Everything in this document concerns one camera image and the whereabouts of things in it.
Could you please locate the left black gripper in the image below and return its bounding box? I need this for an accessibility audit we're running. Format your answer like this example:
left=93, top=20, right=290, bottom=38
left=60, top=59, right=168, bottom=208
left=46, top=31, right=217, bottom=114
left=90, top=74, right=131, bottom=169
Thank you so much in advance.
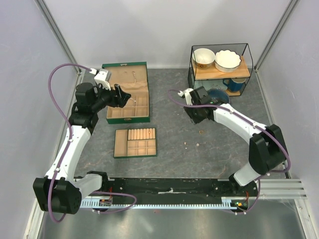
left=91, top=83, right=131, bottom=113

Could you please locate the green jewelry tray insert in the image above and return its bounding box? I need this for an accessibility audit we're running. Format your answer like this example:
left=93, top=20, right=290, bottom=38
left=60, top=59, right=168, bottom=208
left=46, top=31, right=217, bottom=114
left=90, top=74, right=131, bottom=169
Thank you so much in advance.
left=114, top=127, right=158, bottom=158

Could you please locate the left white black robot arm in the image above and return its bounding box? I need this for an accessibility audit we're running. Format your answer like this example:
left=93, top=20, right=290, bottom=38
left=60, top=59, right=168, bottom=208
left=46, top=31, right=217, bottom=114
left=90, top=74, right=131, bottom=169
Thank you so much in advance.
left=33, top=83, right=131, bottom=214

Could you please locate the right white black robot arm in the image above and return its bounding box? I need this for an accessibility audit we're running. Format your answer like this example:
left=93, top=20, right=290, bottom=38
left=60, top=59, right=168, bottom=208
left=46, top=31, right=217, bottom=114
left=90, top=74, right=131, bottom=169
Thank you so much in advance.
left=179, top=87, right=288, bottom=196

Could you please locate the green open jewelry box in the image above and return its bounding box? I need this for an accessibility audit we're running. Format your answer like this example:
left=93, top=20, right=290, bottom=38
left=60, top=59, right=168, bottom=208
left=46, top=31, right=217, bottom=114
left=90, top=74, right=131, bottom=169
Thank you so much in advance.
left=102, top=62, right=151, bottom=124

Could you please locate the blue ceramic bowl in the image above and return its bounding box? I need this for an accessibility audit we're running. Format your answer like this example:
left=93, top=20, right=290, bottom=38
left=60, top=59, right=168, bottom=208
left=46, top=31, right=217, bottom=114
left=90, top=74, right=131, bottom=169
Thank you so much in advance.
left=207, top=89, right=230, bottom=105

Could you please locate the blue mug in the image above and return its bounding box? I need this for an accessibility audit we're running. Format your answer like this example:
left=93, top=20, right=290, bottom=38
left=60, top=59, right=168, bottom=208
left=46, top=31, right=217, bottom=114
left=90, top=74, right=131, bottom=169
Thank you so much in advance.
left=222, top=78, right=246, bottom=92

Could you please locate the white ceramic bowl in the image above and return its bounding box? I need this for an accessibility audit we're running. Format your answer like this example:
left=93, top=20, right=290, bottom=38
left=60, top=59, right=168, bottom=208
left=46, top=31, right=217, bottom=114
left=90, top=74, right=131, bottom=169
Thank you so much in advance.
left=192, top=48, right=215, bottom=69

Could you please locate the white scalloped dish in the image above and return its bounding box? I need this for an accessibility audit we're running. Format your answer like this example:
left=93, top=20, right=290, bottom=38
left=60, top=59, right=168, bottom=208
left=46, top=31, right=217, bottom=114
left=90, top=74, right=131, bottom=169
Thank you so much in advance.
left=215, top=50, right=242, bottom=73

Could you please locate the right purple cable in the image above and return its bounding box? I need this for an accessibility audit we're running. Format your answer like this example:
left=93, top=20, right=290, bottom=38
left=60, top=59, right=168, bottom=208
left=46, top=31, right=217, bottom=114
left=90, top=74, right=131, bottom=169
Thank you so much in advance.
left=167, top=89, right=292, bottom=216

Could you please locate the purple cable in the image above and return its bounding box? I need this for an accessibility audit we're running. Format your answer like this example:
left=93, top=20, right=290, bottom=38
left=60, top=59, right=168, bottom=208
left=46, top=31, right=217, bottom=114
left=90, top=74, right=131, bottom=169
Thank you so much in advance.
left=167, top=89, right=292, bottom=216
left=47, top=63, right=137, bottom=223

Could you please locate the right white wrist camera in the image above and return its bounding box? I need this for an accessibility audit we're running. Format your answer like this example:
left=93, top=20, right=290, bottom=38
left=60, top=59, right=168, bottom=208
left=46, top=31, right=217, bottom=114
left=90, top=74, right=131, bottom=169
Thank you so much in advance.
left=177, top=88, right=193, bottom=106

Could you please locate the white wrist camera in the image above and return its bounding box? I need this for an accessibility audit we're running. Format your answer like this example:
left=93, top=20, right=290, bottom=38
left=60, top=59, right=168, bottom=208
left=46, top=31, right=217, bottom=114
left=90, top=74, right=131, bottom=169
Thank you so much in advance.
left=89, top=68, right=112, bottom=91
left=177, top=88, right=193, bottom=106

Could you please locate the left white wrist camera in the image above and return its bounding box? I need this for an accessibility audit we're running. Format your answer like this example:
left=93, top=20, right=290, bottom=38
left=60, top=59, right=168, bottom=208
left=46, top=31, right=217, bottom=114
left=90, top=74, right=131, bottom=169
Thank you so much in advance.
left=89, top=68, right=112, bottom=91

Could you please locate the black wire shelf rack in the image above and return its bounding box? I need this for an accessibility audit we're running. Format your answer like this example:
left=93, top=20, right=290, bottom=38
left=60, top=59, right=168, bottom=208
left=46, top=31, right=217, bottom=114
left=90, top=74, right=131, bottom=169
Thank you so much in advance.
left=188, top=43, right=254, bottom=97

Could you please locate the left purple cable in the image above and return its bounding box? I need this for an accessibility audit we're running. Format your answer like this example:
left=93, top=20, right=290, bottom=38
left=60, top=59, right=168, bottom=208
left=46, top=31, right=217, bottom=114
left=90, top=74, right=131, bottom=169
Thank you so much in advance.
left=47, top=63, right=137, bottom=223

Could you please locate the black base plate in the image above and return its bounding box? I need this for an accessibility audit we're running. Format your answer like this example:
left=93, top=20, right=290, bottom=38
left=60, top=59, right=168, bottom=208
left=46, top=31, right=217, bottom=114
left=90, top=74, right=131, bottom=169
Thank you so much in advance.
left=89, top=178, right=258, bottom=206

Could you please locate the light blue cable duct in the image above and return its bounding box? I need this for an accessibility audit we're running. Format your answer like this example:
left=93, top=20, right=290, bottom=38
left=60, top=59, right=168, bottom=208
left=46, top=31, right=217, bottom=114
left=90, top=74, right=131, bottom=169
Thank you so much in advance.
left=80, top=197, right=248, bottom=210

